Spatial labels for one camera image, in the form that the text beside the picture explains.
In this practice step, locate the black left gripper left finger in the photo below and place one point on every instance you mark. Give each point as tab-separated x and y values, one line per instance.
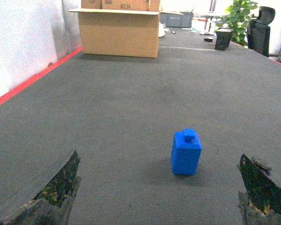
53	204

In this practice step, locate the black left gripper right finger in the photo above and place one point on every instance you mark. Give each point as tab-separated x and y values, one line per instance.
261	203

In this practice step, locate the blue plastic bottle-shaped part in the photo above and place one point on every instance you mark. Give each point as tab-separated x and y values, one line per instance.
185	153

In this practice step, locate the black office chair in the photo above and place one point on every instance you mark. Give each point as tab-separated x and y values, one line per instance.
258	31

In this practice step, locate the black plastic crate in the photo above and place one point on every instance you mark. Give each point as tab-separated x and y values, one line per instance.
223	37

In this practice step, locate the small black object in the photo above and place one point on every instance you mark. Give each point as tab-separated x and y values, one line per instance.
208	39

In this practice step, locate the large cardboard box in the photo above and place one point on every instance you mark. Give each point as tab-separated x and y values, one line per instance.
118	32

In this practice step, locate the green potted plant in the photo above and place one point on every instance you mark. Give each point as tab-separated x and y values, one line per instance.
237	17

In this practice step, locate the grey plastic crate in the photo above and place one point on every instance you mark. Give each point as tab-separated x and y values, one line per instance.
182	20

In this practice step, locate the cardboard box marked H3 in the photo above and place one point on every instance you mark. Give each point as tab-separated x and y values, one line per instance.
134	5

